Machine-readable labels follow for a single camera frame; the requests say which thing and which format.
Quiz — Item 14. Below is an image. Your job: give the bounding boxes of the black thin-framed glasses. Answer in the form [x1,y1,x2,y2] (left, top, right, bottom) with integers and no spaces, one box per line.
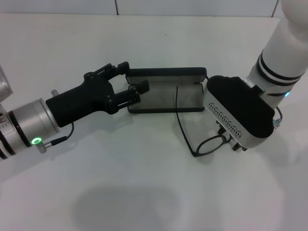
[174,76,232,157]

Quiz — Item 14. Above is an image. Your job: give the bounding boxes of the white vented camera box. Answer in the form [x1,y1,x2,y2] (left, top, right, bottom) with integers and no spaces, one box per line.
[204,75,275,148]

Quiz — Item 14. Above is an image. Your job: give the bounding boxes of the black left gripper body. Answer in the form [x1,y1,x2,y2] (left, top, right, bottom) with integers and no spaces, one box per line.
[45,71,118,128]

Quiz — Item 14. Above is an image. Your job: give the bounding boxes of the black glasses case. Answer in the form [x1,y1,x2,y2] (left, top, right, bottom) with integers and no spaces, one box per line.
[125,67,207,114]

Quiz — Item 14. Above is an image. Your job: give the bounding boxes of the silver cable socket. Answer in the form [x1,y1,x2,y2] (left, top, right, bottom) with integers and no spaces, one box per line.
[38,141,53,154]

